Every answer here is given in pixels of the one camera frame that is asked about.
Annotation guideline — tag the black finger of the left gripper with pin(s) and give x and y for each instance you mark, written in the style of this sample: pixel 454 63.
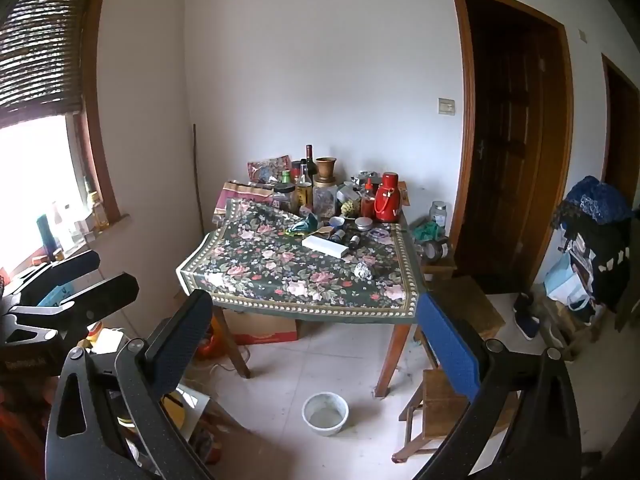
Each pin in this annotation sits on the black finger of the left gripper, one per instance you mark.
pixel 53 274

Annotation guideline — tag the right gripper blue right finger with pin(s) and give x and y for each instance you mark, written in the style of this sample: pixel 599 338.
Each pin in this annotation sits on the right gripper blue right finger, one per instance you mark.
pixel 484 373

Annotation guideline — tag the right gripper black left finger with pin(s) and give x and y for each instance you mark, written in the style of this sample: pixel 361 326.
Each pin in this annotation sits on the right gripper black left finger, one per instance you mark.
pixel 148 370

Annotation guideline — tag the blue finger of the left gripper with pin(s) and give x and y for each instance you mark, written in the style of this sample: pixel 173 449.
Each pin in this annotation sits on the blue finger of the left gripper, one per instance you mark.
pixel 57 295

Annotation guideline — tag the round silver tin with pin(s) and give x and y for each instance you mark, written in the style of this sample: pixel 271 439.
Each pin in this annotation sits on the round silver tin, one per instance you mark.
pixel 363 224

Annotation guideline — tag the white rectangular box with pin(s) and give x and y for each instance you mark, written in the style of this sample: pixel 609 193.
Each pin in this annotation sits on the white rectangular box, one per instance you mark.
pixel 326 247

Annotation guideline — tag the green plastic bag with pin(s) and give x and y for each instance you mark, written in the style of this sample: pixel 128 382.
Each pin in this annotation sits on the green plastic bag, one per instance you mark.
pixel 304 227

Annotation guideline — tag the aluminium foil ball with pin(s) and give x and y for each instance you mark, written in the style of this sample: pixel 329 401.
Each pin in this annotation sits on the aluminium foil ball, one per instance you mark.
pixel 363 271

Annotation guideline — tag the small dark labelled bottle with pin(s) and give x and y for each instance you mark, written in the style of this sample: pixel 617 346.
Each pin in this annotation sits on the small dark labelled bottle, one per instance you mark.
pixel 354 242

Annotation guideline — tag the white plastic trash bin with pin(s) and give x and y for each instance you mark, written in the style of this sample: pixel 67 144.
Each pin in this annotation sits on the white plastic trash bin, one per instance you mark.
pixel 325 413

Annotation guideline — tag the small wooden stool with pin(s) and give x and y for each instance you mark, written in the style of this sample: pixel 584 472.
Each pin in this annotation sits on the small wooden stool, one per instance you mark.
pixel 429 416

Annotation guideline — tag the wooden table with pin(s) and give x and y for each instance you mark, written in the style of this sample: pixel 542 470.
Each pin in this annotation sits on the wooden table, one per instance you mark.
pixel 320 279

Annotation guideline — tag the cardboard box with red band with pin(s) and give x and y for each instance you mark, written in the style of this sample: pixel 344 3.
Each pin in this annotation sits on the cardboard box with red band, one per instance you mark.
pixel 252 328

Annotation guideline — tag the pile of clothes and bags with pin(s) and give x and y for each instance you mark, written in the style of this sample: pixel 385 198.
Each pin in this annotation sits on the pile of clothes and bags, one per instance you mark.
pixel 594 269

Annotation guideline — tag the clear lid plastic box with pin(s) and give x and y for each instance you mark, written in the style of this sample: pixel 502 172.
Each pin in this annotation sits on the clear lid plastic box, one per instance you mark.
pixel 381 236

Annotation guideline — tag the clear jar with silver lid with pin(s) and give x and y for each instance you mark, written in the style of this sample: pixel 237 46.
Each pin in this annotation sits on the clear jar with silver lid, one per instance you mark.
pixel 438 213

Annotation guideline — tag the red thermos jug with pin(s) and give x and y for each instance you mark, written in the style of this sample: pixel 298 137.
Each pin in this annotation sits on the red thermos jug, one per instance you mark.
pixel 387 202

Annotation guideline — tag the maroon striped paper bag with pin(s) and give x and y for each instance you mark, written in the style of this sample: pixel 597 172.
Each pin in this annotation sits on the maroon striped paper bag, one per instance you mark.
pixel 234 190

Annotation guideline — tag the red sauce squeeze bottle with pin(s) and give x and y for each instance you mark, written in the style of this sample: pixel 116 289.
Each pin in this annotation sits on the red sauce squeeze bottle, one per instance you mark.
pixel 367 200

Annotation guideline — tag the yellow green yarn ball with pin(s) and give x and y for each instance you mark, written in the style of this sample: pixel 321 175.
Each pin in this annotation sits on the yellow green yarn ball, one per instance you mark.
pixel 350 209

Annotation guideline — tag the black lid glass jar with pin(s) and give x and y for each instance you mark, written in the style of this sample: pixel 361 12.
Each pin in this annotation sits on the black lid glass jar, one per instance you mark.
pixel 284 196

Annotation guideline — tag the glass jar with gold lid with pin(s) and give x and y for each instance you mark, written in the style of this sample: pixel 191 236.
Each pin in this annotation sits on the glass jar with gold lid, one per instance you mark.
pixel 324 197

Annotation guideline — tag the yellow labelled liquor bottle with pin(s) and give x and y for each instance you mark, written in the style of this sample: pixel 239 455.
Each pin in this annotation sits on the yellow labelled liquor bottle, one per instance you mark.
pixel 304 186

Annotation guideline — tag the red patterned snack package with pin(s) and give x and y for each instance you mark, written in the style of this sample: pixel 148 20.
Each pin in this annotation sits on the red patterned snack package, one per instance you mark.
pixel 268 170

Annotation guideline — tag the green cap bottle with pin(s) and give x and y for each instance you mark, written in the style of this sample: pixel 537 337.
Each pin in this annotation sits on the green cap bottle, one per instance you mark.
pixel 285 176

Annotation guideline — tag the bamboo window blind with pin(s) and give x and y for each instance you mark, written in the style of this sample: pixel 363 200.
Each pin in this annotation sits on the bamboo window blind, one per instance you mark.
pixel 40 60

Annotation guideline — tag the brown clay vase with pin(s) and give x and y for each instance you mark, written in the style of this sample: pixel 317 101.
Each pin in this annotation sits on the brown clay vase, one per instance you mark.
pixel 325 169

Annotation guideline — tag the dark wine bottle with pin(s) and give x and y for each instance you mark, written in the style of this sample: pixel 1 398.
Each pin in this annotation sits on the dark wine bottle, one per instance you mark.
pixel 311 164

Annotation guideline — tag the dark wooden door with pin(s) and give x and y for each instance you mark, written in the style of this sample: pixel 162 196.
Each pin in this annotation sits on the dark wooden door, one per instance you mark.
pixel 517 132

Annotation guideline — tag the wall light switch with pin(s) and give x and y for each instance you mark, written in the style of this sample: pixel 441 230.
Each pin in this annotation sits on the wall light switch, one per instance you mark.
pixel 446 107

